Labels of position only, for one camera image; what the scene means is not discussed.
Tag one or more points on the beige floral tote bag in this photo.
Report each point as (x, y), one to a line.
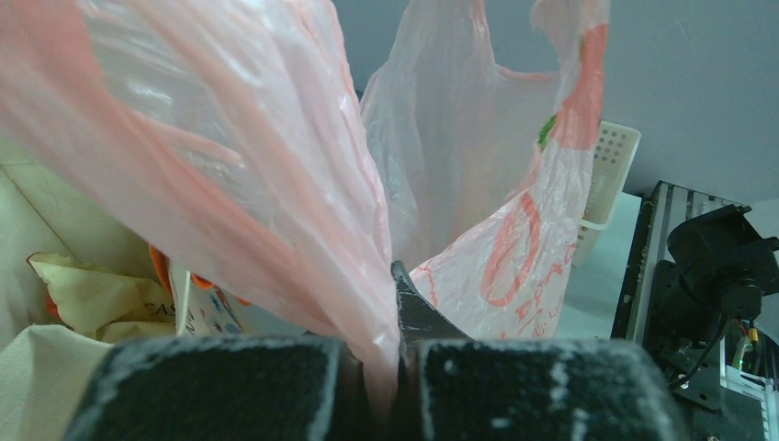
(45, 366)

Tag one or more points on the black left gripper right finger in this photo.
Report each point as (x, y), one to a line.
(453, 387)

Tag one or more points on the white plastic basket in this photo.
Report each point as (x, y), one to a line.
(613, 156)

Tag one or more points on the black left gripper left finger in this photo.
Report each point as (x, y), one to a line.
(224, 388)

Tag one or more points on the red orange chip bag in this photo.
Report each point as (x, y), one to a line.
(101, 304)

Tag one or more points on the pink plastic bag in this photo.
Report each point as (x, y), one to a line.
(229, 135)

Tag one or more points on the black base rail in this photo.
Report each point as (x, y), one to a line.
(748, 352)

